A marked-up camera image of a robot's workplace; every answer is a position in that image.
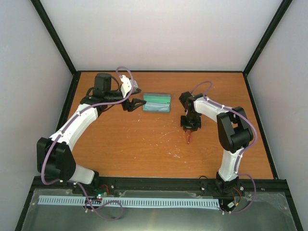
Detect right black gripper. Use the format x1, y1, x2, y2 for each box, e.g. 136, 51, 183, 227
180, 112, 201, 132

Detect pink transparent sunglasses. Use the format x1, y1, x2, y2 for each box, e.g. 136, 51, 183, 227
185, 129, 192, 144

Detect grey glasses case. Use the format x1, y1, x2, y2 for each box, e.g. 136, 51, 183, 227
142, 93, 171, 113

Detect light blue cleaning cloth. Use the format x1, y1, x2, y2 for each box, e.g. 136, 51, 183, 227
143, 102, 170, 113

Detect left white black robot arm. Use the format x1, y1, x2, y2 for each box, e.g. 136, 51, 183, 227
37, 73, 146, 194

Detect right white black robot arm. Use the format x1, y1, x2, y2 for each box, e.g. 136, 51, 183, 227
179, 91, 257, 195

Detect metal base plate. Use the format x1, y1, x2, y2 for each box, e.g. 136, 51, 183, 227
21, 190, 296, 231

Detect black aluminium frame rail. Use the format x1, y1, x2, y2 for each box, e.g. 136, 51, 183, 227
32, 176, 288, 193

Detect left black frame post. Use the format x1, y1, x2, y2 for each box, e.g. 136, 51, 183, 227
30, 0, 78, 76

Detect black frame post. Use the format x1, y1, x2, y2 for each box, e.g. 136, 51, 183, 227
243, 0, 294, 74
30, 0, 78, 76

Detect right black frame post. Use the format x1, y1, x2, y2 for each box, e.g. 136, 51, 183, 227
243, 0, 294, 74

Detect light blue slotted cable duct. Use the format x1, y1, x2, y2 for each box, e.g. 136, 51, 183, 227
37, 195, 219, 210

